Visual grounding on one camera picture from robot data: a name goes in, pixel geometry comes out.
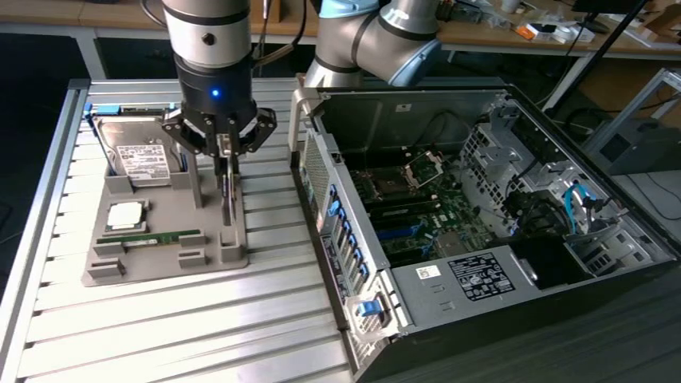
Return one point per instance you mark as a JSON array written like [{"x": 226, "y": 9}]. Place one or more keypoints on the metal disk bay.
[{"x": 495, "y": 155}]

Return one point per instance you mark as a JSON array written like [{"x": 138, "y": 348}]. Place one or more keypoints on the metal socket cover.
[{"x": 426, "y": 167}]

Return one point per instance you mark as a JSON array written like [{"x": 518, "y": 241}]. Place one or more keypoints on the beige corner bracket post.
[{"x": 299, "y": 115}]

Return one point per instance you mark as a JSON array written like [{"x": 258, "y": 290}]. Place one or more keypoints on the blue case latch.
[{"x": 369, "y": 309}]

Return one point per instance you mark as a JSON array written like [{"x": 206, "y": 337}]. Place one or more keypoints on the white small box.
[{"x": 575, "y": 35}]

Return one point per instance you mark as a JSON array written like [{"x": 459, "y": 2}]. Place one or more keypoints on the graphics card with metal bracket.
[{"x": 229, "y": 199}]

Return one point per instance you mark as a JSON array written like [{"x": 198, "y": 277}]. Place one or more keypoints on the brown cardboard box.
[{"x": 666, "y": 22}]

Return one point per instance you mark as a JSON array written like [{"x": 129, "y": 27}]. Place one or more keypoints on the grey power supply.
[{"x": 463, "y": 287}]

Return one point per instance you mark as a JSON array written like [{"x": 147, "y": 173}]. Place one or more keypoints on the orange small box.
[{"x": 532, "y": 32}]

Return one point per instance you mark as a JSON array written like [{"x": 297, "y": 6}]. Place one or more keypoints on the grey parts rack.
[{"x": 161, "y": 207}]

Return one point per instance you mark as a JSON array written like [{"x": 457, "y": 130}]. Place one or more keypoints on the silver CPU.
[{"x": 125, "y": 217}]

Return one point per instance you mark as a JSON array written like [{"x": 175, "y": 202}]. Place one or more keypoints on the green motherboard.
[{"x": 453, "y": 223}]

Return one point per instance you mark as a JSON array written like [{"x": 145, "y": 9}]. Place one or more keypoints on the black case fan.
[{"x": 535, "y": 215}]

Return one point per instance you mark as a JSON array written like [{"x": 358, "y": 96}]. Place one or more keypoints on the grey aluminium frame cabinet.
[{"x": 639, "y": 139}]

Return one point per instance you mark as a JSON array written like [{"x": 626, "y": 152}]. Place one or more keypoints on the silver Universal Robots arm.
[{"x": 207, "y": 36}]

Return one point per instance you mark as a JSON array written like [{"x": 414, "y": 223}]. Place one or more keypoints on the open black PC case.
[{"x": 479, "y": 339}]

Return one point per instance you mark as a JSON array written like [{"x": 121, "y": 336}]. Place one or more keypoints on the CPU socket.
[{"x": 390, "y": 184}]

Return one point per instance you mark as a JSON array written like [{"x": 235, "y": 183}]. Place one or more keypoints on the black monitor stand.
[{"x": 594, "y": 22}]

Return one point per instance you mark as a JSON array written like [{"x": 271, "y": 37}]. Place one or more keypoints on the hard disk in blue caddy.
[{"x": 135, "y": 155}]

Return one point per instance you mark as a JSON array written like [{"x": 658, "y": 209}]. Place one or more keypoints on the blue expansion slot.
[{"x": 397, "y": 233}]

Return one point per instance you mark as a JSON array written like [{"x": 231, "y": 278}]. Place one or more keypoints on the wooden box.
[{"x": 274, "y": 10}]

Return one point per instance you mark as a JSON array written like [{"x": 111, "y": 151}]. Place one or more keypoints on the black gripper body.
[{"x": 215, "y": 91}]

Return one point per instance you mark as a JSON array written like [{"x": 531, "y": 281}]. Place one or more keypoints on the wooden desk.
[{"x": 81, "y": 16}]

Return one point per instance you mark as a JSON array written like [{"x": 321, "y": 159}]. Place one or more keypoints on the green RAM stick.
[{"x": 155, "y": 238}]

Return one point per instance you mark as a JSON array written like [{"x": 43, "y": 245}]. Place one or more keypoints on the black slanted pole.
[{"x": 602, "y": 52}]

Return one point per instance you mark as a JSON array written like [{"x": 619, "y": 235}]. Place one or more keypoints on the black RAM stick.
[{"x": 402, "y": 210}]

